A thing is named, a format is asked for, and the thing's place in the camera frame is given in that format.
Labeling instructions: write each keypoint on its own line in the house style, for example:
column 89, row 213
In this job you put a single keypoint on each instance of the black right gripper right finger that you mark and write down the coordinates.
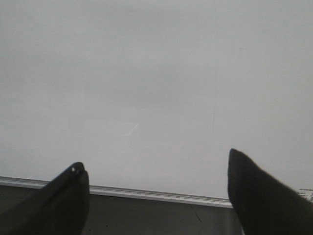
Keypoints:
column 264, row 205

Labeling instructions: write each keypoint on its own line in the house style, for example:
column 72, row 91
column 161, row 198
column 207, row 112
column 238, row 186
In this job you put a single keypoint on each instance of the white whiteboard with aluminium frame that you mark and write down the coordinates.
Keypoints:
column 150, row 95

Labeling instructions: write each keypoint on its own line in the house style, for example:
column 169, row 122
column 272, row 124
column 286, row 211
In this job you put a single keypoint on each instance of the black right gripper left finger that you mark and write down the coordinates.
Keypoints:
column 59, row 208

